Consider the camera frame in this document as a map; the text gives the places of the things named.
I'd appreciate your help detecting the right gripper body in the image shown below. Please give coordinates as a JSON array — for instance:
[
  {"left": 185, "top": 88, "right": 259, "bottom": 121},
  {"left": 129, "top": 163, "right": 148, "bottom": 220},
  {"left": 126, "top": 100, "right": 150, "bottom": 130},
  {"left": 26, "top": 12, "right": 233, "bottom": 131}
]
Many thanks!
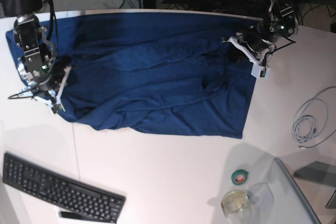
[{"left": 36, "top": 68, "right": 65, "bottom": 92}]

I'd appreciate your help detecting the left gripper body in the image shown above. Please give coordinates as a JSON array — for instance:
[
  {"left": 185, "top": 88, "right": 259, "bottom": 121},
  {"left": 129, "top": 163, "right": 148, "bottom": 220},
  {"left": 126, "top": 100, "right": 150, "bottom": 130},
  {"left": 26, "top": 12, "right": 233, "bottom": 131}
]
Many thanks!
[{"left": 243, "top": 31, "right": 276, "bottom": 57}]

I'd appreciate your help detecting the dark blue t-shirt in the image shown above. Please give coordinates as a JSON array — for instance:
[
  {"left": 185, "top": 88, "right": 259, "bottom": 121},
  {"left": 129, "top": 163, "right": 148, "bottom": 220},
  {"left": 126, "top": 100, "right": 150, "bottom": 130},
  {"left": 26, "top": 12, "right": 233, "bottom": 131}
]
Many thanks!
[{"left": 5, "top": 12, "right": 265, "bottom": 140}]

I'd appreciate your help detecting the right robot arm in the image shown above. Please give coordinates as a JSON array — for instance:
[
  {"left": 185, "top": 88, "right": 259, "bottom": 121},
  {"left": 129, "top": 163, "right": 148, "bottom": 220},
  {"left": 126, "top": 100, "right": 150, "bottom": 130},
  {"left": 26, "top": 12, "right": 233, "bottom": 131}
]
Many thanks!
[{"left": 1, "top": 0, "right": 71, "bottom": 99}]

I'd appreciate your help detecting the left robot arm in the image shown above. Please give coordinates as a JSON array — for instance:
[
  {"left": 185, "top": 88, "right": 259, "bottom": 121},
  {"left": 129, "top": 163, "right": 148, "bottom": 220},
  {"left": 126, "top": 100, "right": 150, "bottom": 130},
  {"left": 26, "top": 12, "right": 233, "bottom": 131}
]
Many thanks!
[{"left": 231, "top": 0, "right": 298, "bottom": 67}]

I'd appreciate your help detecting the black computer keyboard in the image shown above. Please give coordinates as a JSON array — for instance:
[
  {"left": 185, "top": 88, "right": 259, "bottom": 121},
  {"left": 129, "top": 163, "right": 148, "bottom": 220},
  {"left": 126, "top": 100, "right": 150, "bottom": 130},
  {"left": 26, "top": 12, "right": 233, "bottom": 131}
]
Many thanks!
[{"left": 3, "top": 153, "right": 126, "bottom": 223}]

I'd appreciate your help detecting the green tape roll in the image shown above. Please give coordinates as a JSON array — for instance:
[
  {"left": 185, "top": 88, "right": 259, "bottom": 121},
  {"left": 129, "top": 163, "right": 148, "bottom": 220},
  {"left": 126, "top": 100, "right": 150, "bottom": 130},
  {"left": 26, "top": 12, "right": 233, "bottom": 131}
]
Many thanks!
[{"left": 231, "top": 169, "right": 249, "bottom": 186}]

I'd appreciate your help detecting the clear tape dispenser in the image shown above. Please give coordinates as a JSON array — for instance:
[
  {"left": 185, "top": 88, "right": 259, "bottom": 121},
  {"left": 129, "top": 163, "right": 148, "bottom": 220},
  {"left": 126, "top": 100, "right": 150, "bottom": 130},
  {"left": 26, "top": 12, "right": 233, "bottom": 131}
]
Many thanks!
[{"left": 221, "top": 190, "right": 253, "bottom": 224}]

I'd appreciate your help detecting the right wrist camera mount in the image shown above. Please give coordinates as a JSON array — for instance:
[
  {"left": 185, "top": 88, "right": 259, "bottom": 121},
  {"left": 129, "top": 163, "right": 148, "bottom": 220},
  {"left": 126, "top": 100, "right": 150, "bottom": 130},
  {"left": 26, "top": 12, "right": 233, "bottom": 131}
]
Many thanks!
[{"left": 32, "top": 66, "right": 73, "bottom": 114}]

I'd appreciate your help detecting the coiled white cable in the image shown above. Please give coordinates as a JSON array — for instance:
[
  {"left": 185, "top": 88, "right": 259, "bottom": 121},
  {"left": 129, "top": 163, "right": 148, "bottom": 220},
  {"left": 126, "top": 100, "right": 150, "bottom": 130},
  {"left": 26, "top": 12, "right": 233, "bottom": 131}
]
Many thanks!
[{"left": 291, "top": 86, "right": 336, "bottom": 150}]

